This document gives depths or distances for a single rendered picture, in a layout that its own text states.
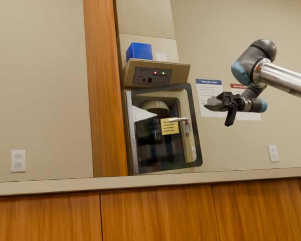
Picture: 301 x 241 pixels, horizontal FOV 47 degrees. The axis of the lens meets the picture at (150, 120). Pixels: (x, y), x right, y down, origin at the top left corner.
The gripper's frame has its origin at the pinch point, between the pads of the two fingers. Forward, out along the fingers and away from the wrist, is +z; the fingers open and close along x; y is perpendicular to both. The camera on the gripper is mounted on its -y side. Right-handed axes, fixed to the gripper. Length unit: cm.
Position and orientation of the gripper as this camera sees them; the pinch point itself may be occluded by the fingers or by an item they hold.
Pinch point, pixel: (206, 106)
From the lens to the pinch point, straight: 169.3
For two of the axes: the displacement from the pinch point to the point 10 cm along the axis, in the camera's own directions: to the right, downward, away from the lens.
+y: -1.0, -9.5, 2.9
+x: 3.9, -3.1, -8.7
